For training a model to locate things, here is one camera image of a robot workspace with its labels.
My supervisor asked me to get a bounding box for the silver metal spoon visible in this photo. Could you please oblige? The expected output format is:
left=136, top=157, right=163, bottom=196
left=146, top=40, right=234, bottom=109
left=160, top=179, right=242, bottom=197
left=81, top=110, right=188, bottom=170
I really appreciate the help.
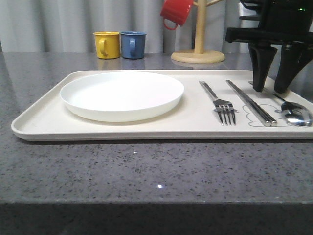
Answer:
left=249, top=93, right=313, bottom=127

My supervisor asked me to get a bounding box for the white round plate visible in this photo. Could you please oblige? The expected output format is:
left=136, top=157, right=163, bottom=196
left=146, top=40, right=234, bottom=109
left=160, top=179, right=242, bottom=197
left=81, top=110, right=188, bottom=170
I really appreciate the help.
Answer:
left=60, top=71, right=184, bottom=122

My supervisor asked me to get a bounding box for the yellow enamel mug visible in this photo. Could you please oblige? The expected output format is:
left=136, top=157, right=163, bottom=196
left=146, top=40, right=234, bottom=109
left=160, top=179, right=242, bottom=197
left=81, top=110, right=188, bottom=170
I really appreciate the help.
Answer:
left=93, top=31, right=120, bottom=59

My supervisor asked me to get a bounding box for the cream rabbit serving tray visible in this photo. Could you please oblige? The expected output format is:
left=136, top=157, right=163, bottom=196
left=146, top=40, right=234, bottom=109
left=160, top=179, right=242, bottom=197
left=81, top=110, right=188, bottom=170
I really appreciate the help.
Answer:
left=11, top=70, right=313, bottom=141

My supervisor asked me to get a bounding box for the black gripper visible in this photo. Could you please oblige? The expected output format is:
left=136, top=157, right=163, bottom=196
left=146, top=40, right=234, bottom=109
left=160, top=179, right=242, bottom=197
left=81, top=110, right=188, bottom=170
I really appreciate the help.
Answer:
left=225, top=0, right=313, bottom=94

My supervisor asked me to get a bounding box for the silver metal chopstick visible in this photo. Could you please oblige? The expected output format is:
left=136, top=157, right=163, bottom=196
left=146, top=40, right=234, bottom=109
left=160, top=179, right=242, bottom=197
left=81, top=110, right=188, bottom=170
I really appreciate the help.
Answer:
left=225, top=79, right=273, bottom=127
left=228, top=79, right=278, bottom=127

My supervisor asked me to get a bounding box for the blue enamel mug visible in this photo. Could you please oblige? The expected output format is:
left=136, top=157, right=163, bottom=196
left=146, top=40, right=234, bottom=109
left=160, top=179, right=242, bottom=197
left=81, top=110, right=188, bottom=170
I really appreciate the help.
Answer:
left=120, top=31, right=146, bottom=59

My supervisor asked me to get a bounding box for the wooden mug tree stand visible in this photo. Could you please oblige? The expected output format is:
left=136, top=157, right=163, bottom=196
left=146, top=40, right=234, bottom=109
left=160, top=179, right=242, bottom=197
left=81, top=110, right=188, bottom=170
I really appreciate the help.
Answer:
left=171, top=0, right=225, bottom=64

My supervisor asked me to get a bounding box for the silver metal fork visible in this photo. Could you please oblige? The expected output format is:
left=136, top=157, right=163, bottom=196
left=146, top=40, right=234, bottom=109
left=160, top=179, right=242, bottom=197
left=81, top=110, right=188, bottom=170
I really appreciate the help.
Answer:
left=199, top=81, right=236, bottom=126

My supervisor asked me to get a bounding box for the red enamel mug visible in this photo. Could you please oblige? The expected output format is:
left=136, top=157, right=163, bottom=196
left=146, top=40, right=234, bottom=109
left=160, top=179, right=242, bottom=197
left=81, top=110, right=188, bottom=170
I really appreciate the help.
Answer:
left=160, top=0, right=194, bottom=30

